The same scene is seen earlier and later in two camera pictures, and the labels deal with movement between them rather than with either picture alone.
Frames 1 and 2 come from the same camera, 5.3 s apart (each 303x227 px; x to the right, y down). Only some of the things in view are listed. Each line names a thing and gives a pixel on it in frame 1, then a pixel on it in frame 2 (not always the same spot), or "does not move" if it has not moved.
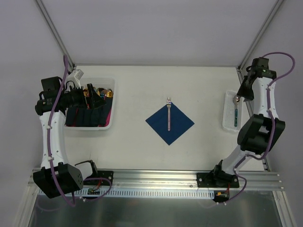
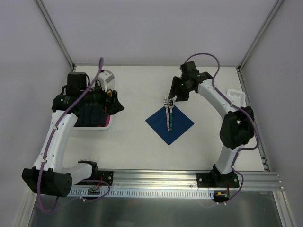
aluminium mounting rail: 270,179 does not move
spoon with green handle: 236,99 to 171,115
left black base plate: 108,174 does not move
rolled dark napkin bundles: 98,117 does not move
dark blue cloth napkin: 179,123 does not move
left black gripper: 89,97 to 113,101
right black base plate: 217,180 does not move
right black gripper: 246,87 to 177,92
